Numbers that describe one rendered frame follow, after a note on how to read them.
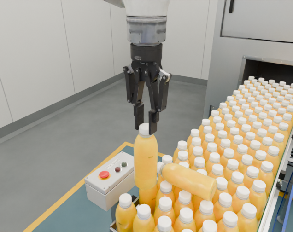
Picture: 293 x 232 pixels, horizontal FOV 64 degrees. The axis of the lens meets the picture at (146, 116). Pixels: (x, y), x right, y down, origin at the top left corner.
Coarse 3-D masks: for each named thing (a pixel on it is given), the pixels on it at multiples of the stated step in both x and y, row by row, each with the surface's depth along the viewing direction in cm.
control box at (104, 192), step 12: (120, 156) 92; (132, 156) 92; (108, 168) 86; (132, 168) 87; (96, 180) 80; (108, 180) 80; (120, 180) 82; (132, 180) 89; (96, 192) 80; (108, 192) 78; (120, 192) 84; (96, 204) 83; (108, 204) 80
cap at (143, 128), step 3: (144, 123) 66; (147, 123) 66; (141, 126) 64; (144, 126) 64; (147, 126) 65; (141, 129) 63; (144, 129) 63; (147, 129) 63; (141, 132) 64; (144, 132) 63; (147, 132) 63
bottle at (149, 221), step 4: (136, 216) 71; (148, 216) 69; (152, 216) 71; (136, 220) 70; (140, 220) 69; (144, 220) 69; (148, 220) 69; (152, 220) 70; (136, 224) 70; (140, 224) 69; (144, 224) 69; (148, 224) 69; (152, 224) 70; (136, 228) 70; (140, 228) 69; (144, 228) 69; (148, 228) 69; (152, 228) 70
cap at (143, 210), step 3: (141, 204) 71; (144, 204) 71; (138, 207) 70; (141, 207) 70; (144, 207) 70; (147, 207) 70; (138, 210) 69; (141, 210) 69; (144, 210) 69; (147, 210) 69; (150, 210) 69; (138, 213) 69; (141, 213) 68; (144, 213) 68; (147, 213) 68; (141, 216) 68; (144, 216) 68; (147, 216) 69
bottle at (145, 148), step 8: (144, 136) 64; (152, 136) 65; (136, 144) 65; (144, 144) 64; (152, 144) 64; (136, 152) 66; (144, 152) 64; (152, 152) 65; (136, 160) 67; (144, 160) 65; (152, 160) 66; (136, 168) 68; (144, 168) 67; (152, 168) 68; (136, 176) 70; (144, 176) 68; (152, 176) 69; (136, 184) 71; (144, 184) 69; (152, 184) 70
